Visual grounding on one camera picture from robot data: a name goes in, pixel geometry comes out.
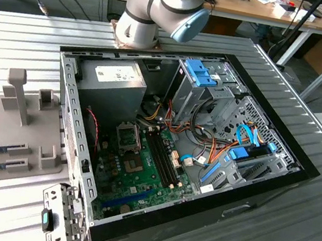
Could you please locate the metal locking lever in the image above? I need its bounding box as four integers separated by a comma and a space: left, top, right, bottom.
132, 121, 149, 157

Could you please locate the black RAM slot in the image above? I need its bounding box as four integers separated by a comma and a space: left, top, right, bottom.
138, 128, 181, 190
149, 127, 192, 188
146, 128, 188, 188
142, 128, 184, 189

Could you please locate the metal socket cover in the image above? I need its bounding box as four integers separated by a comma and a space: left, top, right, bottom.
111, 118, 146, 157

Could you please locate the grey power supply unit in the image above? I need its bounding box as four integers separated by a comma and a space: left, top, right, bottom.
66, 51, 152, 133

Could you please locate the blue drive bay latch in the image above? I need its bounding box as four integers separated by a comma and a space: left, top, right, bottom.
181, 56, 217, 90

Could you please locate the green motherboard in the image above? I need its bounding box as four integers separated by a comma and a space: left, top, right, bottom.
82, 113, 212, 238

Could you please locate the black case fan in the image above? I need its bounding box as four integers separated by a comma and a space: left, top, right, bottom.
77, 104, 109, 156

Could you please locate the blue disk carrier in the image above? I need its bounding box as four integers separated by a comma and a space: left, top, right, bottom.
199, 130, 279, 196

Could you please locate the blue expansion slot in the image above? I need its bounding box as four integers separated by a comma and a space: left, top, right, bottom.
99, 181, 156, 217

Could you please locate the round coin battery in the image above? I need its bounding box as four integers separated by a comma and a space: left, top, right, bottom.
119, 203, 132, 215

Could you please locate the black PC case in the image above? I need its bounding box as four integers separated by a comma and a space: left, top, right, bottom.
26, 26, 322, 241

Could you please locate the grey disk bay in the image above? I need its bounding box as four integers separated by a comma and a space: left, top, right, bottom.
197, 138, 304, 209

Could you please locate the grey parts rack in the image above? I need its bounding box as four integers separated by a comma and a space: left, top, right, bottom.
0, 65, 87, 204

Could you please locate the teal latch tab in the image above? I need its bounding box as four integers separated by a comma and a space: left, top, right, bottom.
38, 207, 57, 234

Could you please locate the small white box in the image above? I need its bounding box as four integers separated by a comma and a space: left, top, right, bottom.
272, 0, 318, 25

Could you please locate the black stand pole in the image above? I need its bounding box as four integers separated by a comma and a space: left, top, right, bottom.
265, 0, 322, 72

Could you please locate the yellow black wire bundle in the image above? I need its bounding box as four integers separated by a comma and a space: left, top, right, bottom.
143, 95, 165, 124

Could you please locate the red orange wire bundle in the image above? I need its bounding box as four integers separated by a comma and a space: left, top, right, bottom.
161, 98, 197, 137

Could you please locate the black cable bundle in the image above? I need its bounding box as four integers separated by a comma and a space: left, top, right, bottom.
187, 96, 224, 146

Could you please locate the light blue flat wire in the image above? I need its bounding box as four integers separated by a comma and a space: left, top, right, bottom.
178, 153, 195, 167

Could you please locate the red fan wire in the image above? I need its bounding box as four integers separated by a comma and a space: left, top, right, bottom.
79, 107, 104, 153

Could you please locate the blue SATA wire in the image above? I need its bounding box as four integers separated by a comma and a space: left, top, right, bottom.
233, 123, 265, 149

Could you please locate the grey card retention bracket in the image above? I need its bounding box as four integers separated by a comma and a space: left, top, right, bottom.
35, 179, 100, 241

